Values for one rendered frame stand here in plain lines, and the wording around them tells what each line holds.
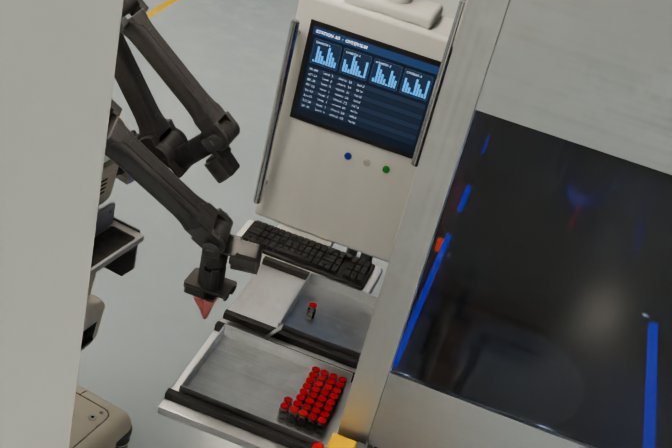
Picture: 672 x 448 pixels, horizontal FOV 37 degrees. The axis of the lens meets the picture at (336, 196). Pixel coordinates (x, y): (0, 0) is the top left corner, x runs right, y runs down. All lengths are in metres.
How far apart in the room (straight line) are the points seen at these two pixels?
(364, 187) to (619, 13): 1.50
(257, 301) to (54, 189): 2.36
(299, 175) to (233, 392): 0.89
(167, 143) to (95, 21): 2.20
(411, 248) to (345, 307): 0.88
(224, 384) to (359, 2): 1.11
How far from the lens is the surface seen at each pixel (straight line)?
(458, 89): 1.71
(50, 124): 0.30
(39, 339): 0.35
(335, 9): 2.83
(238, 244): 2.12
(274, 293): 2.71
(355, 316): 2.70
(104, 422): 3.13
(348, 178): 3.00
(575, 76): 1.68
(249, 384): 2.41
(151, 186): 1.98
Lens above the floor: 2.46
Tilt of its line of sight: 30 degrees down
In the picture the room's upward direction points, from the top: 15 degrees clockwise
